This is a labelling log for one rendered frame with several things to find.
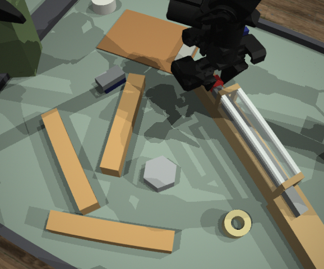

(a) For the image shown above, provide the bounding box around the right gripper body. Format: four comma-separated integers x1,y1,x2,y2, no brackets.
170,30,266,91

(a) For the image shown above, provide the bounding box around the beige roll of tape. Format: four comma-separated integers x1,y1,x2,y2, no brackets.
222,210,251,239

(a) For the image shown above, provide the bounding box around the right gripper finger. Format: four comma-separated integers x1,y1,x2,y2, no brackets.
195,59,217,91
220,62,248,85

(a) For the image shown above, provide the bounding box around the red cube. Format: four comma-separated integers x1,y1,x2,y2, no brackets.
210,75,224,92

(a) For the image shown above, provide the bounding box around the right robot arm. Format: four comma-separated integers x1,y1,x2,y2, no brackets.
166,0,261,56

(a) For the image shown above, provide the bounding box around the brown flat board with grey clip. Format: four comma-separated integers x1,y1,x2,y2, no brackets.
112,11,198,74

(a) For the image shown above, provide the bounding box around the clear rectangular channel cover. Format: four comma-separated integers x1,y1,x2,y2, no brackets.
218,88,301,192

